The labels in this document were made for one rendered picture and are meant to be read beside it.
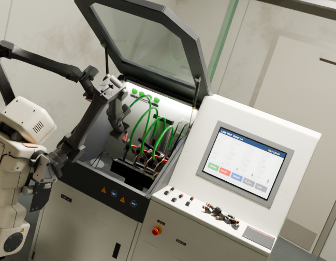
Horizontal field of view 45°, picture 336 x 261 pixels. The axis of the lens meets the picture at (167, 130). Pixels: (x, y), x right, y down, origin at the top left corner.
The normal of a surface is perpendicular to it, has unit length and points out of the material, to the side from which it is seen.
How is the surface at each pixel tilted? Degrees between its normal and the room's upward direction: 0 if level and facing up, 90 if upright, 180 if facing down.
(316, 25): 90
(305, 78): 90
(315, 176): 90
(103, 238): 90
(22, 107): 48
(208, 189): 76
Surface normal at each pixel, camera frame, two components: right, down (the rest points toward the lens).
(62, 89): 0.79, 0.38
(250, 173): -0.33, -0.10
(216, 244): -0.40, 0.12
